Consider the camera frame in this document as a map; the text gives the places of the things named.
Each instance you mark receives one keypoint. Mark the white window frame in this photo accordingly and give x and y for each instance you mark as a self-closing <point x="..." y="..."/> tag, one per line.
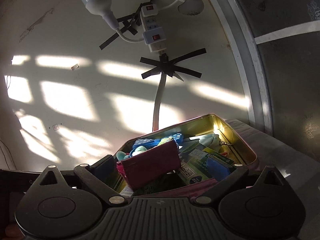
<point x="244" y="46"/>

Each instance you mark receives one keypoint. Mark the blue polka dot headband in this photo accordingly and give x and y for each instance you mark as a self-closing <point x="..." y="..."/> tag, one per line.
<point x="142" y="145"/>

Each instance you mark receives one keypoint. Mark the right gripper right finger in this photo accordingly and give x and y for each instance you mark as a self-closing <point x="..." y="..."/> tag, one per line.
<point x="227" y="177"/>

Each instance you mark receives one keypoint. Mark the white power strip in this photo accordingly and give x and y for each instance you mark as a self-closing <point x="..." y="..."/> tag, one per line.
<point x="153" y="33"/>

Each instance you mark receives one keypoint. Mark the black tape cross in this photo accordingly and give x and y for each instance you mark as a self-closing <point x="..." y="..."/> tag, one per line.
<point x="170" y="67"/>

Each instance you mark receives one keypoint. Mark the upper black tape strips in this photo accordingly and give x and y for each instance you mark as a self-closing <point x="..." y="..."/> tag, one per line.
<point x="126" y="23"/>

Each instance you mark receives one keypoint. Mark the green white toothpaste box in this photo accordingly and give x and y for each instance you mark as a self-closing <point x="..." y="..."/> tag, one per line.
<point x="193" y="166"/>

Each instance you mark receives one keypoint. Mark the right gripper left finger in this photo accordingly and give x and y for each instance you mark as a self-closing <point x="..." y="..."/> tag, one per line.
<point x="94" y="177"/>

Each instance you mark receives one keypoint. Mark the teal plush toy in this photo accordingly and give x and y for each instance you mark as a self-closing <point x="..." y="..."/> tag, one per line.
<point x="122" y="155"/>

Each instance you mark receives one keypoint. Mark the white wall sticker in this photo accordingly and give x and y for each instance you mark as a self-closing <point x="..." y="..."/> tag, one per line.
<point x="55" y="127"/>

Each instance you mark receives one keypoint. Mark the teal zip pouch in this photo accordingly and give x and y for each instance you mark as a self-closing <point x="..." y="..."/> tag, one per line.
<point x="201" y="142"/>

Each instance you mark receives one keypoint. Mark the white lamp bulb plug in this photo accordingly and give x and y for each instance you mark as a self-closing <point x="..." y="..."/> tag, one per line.
<point x="103" y="8"/>

